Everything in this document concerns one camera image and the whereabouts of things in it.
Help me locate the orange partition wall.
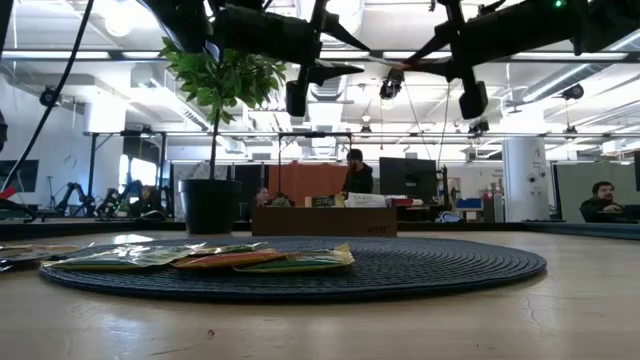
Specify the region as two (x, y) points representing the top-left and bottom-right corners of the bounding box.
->
(268, 162), (349, 206)

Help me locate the black aluminium table frame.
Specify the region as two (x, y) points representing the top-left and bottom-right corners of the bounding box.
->
(0, 217), (640, 241)

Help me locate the red flat box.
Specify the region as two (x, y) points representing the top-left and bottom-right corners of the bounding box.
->
(387, 195), (426, 207)

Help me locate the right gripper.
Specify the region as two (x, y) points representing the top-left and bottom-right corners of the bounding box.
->
(399, 0), (584, 84)

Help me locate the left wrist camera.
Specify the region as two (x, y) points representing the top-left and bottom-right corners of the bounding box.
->
(284, 78), (308, 119)

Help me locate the black computer monitor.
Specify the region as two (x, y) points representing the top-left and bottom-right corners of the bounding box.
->
(378, 156), (440, 204)

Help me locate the grey green partition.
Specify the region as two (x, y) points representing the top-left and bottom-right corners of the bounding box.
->
(555, 160), (639, 224)

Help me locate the black background robot rig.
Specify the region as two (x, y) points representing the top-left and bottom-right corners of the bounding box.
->
(54, 179), (174, 220)

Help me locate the black curved hose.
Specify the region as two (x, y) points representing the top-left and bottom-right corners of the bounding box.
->
(0, 198), (40, 225)

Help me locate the ribbed ventilation duct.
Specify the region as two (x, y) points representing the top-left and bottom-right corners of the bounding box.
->
(309, 74), (346, 101)

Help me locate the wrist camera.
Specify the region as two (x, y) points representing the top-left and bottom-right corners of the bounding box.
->
(458, 80), (490, 121)
(284, 78), (308, 119)

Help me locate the green plant in black pot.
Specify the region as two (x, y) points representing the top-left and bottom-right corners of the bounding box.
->
(158, 35), (287, 236)

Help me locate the dark wall screen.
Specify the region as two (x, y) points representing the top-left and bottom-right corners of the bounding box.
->
(0, 159), (40, 194)

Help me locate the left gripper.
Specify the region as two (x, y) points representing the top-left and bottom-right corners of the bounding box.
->
(214, 2), (372, 87)

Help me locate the white Tazo tea packet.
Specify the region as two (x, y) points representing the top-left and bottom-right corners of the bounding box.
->
(344, 192), (388, 209)

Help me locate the black background truss rail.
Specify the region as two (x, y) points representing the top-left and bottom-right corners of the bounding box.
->
(82, 129), (640, 141)

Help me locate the round black stage light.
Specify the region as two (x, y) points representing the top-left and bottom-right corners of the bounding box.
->
(560, 82), (585, 101)

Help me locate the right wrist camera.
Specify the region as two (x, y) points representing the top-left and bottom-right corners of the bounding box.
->
(458, 80), (490, 121)

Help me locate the black ceiling-mounted camera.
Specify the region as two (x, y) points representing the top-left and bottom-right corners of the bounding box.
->
(378, 67), (406, 101)

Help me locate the brown wooden tea organizer box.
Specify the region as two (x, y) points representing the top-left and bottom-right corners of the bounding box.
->
(251, 205), (399, 238)

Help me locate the white round pillar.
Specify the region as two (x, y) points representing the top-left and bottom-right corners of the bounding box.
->
(501, 137), (551, 223)

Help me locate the round dark woven placemat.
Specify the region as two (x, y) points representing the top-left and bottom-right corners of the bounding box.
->
(38, 235), (549, 304)

